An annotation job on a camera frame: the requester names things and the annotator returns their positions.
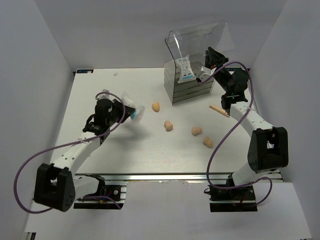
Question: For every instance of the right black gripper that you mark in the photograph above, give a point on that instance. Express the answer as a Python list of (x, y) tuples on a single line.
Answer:
[(214, 59)]

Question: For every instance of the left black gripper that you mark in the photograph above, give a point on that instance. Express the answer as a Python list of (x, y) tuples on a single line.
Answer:
[(128, 112)]

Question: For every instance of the clear acrylic organizer box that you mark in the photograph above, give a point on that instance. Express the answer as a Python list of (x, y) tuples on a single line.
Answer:
[(193, 41)]

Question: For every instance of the white blue sachet packet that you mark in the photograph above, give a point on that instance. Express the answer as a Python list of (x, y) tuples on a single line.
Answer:
[(186, 73)]

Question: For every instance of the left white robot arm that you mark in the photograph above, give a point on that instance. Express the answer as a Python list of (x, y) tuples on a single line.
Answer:
[(56, 186)]

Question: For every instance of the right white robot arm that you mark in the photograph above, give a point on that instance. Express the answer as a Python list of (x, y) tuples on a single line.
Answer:
[(268, 148)]

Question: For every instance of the beige makeup sponge far left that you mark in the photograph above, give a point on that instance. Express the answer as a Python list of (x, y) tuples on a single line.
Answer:
[(156, 106)]

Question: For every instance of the beige makeup sponge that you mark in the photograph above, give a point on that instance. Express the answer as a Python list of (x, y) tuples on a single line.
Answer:
[(208, 142), (168, 126), (195, 131), (156, 106)]

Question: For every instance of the beige makeup sponge centre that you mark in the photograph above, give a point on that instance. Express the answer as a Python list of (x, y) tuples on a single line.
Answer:
[(168, 126)]

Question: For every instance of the beige makeup sponge right upper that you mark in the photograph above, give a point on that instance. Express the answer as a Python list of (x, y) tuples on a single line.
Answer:
[(195, 131)]

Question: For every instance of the beige makeup sponge right lower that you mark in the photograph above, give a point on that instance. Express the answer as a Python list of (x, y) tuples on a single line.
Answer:
[(208, 142)]

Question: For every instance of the right blue table label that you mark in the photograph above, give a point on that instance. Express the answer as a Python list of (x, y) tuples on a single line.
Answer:
[(233, 69)]

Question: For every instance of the blue table label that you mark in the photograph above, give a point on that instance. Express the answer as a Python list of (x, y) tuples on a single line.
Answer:
[(233, 69), (84, 71)]

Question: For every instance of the beige rose-gold lipstick pen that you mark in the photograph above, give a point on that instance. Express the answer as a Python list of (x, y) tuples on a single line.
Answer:
[(219, 110)]

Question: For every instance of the left blue table label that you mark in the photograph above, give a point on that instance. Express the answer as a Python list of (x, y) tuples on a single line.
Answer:
[(84, 71)]

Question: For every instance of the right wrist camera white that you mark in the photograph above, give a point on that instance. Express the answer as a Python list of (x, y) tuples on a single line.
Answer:
[(204, 74)]

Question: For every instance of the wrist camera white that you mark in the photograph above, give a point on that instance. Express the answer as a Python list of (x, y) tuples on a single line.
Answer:
[(204, 74), (104, 95)]

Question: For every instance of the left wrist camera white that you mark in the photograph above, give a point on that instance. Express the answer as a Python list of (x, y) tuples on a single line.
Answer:
[(104, 95)]

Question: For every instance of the aluminium rail front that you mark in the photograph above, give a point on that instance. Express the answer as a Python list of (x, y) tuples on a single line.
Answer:
[(275, 176)]

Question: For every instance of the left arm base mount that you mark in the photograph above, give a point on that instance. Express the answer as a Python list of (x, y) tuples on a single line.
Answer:
[(94, 192)]

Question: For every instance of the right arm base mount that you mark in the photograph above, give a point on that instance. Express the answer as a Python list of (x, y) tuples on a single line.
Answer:
[(231, 200)]

